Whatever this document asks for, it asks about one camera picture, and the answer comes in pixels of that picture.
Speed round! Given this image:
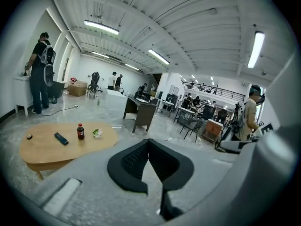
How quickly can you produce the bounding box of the dark green tub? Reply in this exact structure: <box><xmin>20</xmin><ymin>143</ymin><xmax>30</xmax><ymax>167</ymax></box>
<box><xmin>47</xmin><ymin>80</ymin><xmax>65</xmax><ymax>99</ymax></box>

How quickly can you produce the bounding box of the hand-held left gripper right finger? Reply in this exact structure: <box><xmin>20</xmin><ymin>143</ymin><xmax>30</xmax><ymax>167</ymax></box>
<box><xmin>148</xmin><ymin>139</ymin><xmax>236</xmax><ymax>221</ymax></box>

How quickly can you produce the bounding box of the dark wooden vanity desk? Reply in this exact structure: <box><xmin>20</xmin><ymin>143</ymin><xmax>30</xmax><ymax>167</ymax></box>
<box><xmin>123</xmin><ymin>95</ymin><xmax>158</xmax><ymax>134</ymax></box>

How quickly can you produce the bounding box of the wooden coffee table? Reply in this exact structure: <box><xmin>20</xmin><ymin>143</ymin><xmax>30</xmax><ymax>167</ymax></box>
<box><xmin>18</xmin><ymin>122</ymin><xmax>118</xmax><ymax>181</ymax></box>

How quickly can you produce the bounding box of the small wooden cabinet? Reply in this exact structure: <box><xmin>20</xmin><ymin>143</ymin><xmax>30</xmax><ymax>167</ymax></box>
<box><xmin>202</xmin><ymin>119</ymin><xmax>223</xmax><ymax>145</ymax></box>

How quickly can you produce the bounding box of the black power cable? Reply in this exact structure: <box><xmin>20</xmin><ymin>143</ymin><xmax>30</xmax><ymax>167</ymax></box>
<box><xmin>40</xmin><ymin>105</ymin><xmax>76</xmax><ymax>116</ymax></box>

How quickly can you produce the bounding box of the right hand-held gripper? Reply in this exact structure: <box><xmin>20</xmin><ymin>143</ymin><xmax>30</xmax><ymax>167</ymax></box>
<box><xmin>219</xmin><ymin>123</ymin><xmax>275</xmax><ymax>154</ymax></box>

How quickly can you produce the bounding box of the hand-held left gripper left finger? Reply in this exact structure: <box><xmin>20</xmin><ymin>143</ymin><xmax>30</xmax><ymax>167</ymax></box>
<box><xmin>35</xmin><ymin>138</ymin><xmax>163</xmax><ymax>223</ymax></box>

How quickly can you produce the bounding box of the large cardboard box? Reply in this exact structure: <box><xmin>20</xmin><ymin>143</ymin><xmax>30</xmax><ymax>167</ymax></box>
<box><xmin>67</xmin><ymin>81</ymin><xmax>88</xmax><ymax>97</ymax></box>

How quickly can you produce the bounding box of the black mezzanine railing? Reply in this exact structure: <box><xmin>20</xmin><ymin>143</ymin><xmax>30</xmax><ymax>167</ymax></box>
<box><xmin>182</xmin><ymin>81</ymin><xmax>246</xmax><ymax>101</ymax></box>

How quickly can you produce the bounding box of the dark blue rectangular box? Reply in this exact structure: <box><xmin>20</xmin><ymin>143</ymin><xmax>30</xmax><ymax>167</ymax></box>
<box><xmin>54</xmin><ymin>132</ymin><xmax>70</xmax><ymax>146</ymax></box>

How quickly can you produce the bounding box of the black office chair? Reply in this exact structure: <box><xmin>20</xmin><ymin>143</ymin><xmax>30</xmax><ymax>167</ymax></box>
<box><xmin>202</xmin><ymin>105</ymin><xmax>217</xmax><ymax>121</ymax></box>

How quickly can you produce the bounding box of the white vanity cabinet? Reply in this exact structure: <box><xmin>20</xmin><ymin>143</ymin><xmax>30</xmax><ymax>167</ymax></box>
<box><xmin>13</xmin><ymin>75</ymin><xmax>35</xmax><ymax>116</ymax></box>

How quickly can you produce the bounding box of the black-frame white table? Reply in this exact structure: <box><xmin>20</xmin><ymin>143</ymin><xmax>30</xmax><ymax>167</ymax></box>
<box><xmin>174</xmin><ymin>106</ymin><xmax>197</xmax><ymax>127</ymax></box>

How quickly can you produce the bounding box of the cola bottle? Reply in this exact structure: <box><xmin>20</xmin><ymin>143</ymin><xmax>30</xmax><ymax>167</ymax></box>
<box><xmin>77</xmin><ymin>122</ymin><xmax>86</xmax><ymax>141</ymax></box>

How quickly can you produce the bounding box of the tall framed panel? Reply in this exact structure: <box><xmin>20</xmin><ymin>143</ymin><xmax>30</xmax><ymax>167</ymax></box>
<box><xmin>63</xmin><ymin>57</ymin><xmax>70</xmax><ymax>82</ymax></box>

